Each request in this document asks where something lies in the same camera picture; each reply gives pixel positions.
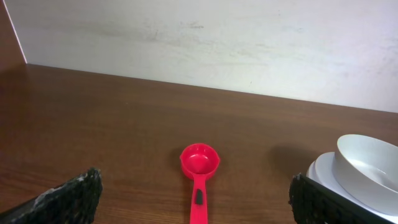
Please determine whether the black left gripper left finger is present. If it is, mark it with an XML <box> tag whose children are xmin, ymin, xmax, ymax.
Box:
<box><xmin>1</xmin><ymin>168</ymin><xmax>103</xmax><ymax>224</ymax></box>

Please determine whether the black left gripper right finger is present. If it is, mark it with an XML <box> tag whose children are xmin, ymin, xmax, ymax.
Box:
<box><xmin>289</xmin><ymin>174</ymin><xmax>392</xmax><ymax>224</ymax></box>

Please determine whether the red plastic measuring scoop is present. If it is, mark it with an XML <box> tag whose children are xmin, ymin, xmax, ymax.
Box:
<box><xmin>180</xmin><ymin>143</ymin><xmax>220</xmax><ymax>224</ymax></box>

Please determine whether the white digital kitchen scale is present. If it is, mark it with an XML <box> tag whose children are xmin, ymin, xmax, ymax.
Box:
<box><xmin>307</xmin><ymin>152</ymin><xmax>397</xmax><ymax>223</ymax></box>

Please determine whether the white round bowl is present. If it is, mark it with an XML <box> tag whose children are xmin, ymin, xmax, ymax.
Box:
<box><xmin>332</xmin><ymin>134</ymin><xmax>397</xmax><ymax>215</ymax></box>

